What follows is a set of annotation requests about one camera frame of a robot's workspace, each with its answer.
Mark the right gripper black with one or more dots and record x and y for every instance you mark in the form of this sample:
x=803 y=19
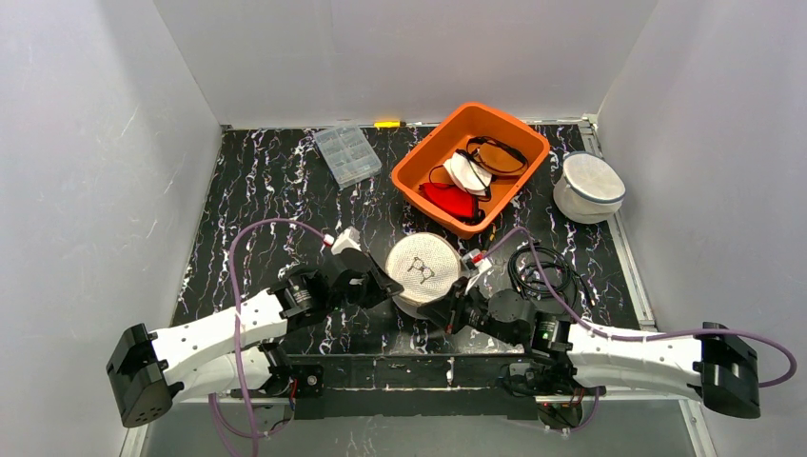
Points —
x=454 y=308

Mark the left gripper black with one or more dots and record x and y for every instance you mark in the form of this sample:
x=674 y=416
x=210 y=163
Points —
x=370 y=280

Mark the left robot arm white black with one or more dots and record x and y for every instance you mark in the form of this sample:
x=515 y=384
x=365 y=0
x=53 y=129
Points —
x=151 y=370

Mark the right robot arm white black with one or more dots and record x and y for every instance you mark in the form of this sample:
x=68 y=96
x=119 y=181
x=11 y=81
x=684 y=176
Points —
x=713 y=365

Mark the red bra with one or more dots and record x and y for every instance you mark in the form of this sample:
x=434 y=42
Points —
x=456 y=202

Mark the white bra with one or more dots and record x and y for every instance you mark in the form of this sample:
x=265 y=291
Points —
x=467 y=175

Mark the grey-trim mesh laundry bag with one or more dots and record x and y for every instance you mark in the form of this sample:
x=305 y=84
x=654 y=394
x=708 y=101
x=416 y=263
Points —
x=588 y=191

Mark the black yellow screwdriver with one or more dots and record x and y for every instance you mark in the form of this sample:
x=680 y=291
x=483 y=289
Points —
x=489 y=237

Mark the clear plastic compartment box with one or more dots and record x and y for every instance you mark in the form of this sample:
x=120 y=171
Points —
x=348 y=154

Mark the orange plastic bin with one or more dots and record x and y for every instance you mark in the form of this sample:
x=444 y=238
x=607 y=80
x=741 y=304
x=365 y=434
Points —
x=500 y=143

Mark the yellow marker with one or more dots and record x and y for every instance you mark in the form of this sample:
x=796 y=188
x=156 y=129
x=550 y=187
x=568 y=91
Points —
x=388 y=124

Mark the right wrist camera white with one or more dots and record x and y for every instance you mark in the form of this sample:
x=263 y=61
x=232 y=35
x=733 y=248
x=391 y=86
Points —
x=475 y=263

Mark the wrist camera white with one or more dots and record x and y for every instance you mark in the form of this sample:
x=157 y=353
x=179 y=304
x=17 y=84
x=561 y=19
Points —
x=349 y=238
x=475 y=263

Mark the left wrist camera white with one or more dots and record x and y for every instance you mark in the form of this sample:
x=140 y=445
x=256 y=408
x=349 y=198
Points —
x=349 y=238

